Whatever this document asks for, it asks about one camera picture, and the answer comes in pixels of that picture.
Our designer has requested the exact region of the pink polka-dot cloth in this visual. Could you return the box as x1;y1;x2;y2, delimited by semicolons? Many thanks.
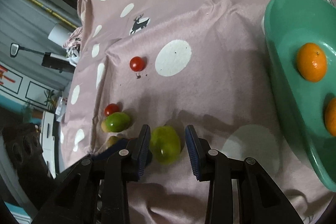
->
59;0;336;224

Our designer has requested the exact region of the green apple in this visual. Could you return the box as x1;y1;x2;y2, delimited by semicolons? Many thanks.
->
150;126;181;165

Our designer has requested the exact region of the potted plant in brown pot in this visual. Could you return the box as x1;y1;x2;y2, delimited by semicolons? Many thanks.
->
45;90;58;111

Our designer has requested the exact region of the green bowl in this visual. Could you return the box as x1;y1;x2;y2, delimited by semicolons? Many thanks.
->
263;0;336;193

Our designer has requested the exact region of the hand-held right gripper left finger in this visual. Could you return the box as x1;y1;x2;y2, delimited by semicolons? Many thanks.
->
31;124;151;224

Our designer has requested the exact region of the red wall decoration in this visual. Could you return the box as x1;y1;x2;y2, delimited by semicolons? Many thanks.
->
0;64;16;86

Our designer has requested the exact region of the red tomato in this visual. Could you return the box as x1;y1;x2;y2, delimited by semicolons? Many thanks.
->
129;56;146;72
104;103;121;116

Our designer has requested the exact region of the pink clothes pile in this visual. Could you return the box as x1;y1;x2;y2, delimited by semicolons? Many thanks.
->
62;27;83;56

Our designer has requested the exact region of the orange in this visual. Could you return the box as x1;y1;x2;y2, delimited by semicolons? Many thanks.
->
324;97;336;137
296;43;328;83

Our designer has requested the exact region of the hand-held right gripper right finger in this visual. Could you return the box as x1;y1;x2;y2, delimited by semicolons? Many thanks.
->
185;124;303;224

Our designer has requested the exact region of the white tower appliance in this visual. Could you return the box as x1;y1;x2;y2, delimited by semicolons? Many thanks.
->
48;24;69;47

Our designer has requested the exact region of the white low cabinet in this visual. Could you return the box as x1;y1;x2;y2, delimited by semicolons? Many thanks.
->
41;110;62;180

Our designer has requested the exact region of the yellow striped pole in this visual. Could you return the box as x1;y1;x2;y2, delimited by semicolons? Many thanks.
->
10;0;78;29

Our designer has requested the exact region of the grey curtain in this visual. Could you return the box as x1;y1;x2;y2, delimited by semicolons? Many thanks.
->
0;0;76;89

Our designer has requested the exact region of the green mango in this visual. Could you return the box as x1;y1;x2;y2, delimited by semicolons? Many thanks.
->
101;112;132;133

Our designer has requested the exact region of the printed cardboard box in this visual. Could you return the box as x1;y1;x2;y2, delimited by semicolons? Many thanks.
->
55;97;69;122

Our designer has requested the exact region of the black white upright vacuum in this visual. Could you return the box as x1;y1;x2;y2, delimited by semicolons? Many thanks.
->
10;43;76;73

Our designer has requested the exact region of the small yellow-green plum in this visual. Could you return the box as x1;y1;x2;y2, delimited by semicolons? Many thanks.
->
106;135;120;149

